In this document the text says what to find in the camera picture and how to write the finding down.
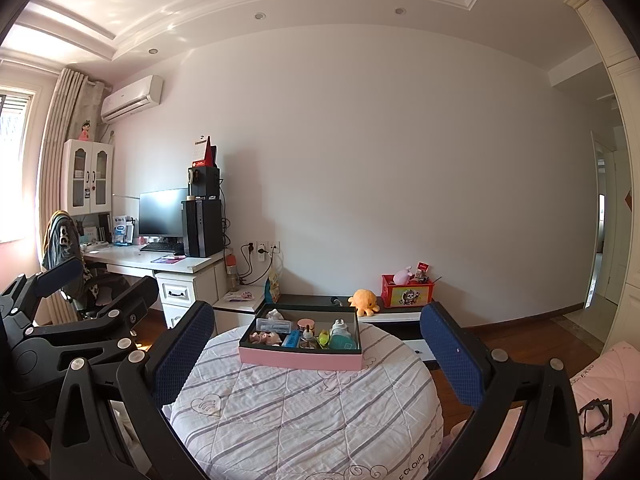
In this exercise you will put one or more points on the pink storage box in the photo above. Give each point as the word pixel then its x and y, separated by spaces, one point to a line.
pixel 300 360

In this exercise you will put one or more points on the pink doll figure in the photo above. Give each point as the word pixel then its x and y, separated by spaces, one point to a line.
pixel 86 131

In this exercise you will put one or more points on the white desk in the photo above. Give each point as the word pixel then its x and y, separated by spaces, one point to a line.
pixel 130 262

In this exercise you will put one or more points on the black pen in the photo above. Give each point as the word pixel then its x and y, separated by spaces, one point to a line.
pixel 630 426

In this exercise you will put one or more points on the dark printed jacket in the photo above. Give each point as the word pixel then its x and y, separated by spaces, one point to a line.
pixel 62 240

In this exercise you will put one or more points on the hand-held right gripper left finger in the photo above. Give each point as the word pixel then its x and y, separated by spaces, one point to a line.
pixel 182 352

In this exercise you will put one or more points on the white wardrobe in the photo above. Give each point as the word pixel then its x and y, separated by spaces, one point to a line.
pixel 622 120

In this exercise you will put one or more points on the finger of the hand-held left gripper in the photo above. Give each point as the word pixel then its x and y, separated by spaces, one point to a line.
pixel 110 320
pixel 60 272

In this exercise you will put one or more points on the pink packet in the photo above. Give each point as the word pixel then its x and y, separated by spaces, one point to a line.
pixel 240 296

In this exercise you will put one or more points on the window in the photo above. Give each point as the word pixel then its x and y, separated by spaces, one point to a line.
pixel 12 170

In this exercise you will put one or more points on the clear plastic packet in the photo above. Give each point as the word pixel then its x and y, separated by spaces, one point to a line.
pixel 272 325

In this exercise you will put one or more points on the pink bed sheet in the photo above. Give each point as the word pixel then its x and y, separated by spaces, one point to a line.
pixel 607 460

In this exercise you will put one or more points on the clear perfume bottle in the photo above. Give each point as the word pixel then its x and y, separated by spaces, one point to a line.
pixel 308 339

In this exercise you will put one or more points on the white air conditioner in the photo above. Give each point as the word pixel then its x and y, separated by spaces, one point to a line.
pixel 131 99

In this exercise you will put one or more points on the black speaker box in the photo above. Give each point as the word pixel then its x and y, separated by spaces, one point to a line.
pixel 204 182

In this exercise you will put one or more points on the blue snack bag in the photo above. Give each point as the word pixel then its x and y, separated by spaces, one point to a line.
pixel 272 288

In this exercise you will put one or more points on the orange octopus plush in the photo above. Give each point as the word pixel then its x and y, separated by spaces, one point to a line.
pixel 365 301

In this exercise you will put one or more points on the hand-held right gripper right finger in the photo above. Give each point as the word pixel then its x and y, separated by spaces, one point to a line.
pixel 450 355

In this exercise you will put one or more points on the black flashlight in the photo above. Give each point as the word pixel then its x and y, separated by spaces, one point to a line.
pixel 337 301

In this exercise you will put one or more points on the white plush doll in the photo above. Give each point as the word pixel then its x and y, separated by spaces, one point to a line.
pixel 274 315

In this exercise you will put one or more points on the black monitor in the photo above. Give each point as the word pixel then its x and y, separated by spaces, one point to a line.
pixel 162 212

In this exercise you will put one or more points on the white wall socket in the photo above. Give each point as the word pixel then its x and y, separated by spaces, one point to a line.
pixel 261 249
pixel 274 246
pixel 248 246

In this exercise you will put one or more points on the white door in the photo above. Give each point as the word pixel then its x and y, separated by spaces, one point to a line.
pixel 600 220

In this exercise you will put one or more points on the white glass door cabinet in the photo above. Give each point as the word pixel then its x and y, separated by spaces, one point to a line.
pixel 88 177

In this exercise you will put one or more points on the red card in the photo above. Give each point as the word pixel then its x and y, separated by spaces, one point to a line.
pixel 423 266

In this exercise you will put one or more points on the blue plastic case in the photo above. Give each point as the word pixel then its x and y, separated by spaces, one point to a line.
pixel 291 340

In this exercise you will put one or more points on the white striped quilt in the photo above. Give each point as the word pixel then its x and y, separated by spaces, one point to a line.
pixel 300 420

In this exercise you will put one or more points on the blue white box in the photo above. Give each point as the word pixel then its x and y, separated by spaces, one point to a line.
pixel 123 231

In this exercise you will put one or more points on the black computer tower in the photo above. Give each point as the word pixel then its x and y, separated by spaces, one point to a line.
pixel 202 227

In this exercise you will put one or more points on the red printed crate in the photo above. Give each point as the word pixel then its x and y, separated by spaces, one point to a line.
pixel 407 295

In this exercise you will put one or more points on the black keyboard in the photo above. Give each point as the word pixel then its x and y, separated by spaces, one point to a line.
pixel 161 247

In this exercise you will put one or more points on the yellow highlighter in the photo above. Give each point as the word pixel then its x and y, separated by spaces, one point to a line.
pixel 324 339

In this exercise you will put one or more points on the rose gold jar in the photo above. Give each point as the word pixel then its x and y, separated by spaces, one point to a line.
pixel 305 323

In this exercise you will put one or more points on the teal round case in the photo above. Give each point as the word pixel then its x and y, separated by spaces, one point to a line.
pixel 344 344

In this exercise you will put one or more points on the white nightstand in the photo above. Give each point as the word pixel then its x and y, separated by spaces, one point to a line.
pixel 235 310

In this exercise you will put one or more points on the red desk calendar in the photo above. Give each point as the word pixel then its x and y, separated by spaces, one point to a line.
pixel 206 155

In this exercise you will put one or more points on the pink mouse pad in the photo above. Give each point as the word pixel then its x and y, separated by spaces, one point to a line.
pixel 167 259

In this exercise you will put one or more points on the pink plush toy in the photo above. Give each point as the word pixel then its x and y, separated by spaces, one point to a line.
pixel 402 275

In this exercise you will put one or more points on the black office chair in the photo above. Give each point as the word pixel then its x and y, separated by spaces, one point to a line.
pixel 105 287

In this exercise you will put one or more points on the black folding frame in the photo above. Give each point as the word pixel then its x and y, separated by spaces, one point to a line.
pixel 585 417

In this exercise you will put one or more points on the orange cap bottle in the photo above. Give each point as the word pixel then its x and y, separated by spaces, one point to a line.
pixel 232 272

